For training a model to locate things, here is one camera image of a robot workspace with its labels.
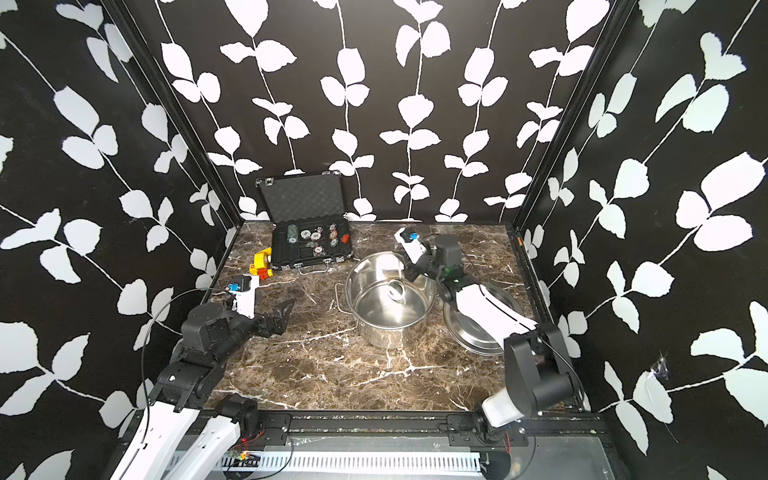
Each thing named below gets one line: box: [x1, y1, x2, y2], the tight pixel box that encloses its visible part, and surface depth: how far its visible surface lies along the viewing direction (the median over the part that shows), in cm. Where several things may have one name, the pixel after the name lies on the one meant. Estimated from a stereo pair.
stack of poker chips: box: [287, 224, 298, 244], surface depth 114 cm
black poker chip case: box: [255, 172, 352, 274], surface depth 113 cm
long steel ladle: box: [387, 279, 406, 303], surface depth 100 cm
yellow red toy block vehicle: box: [250, 246, 273, 281], surface depth 104 cm
